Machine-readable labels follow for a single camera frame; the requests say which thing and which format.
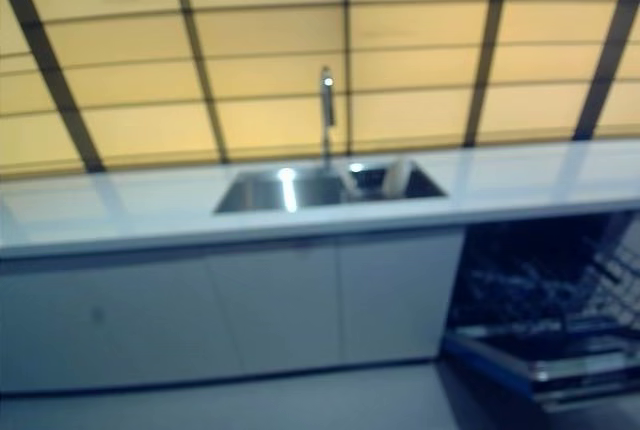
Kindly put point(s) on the beige round plate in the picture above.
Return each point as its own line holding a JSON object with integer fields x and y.
{"x": 396, "y": 177}
{"x": 350, "y": 182}

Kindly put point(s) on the open dishwasher door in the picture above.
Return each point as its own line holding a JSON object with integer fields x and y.
{"x": 560, "y": 360}

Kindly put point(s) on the stainless steel sink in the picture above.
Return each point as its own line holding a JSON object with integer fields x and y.
{"x": 270, "y": 192}

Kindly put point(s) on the black sink dish rack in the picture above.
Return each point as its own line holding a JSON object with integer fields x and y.
{"x": 370, "y": 182}

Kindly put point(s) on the chrome gooseneck faucet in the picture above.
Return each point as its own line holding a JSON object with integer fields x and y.
{"x": 326, "y": 100}

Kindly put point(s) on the white cabinet door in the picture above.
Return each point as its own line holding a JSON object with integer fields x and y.
{"x": 100, "y": 320}
{"x": 280, "y": 305}
{"x": 395, "y": 295}

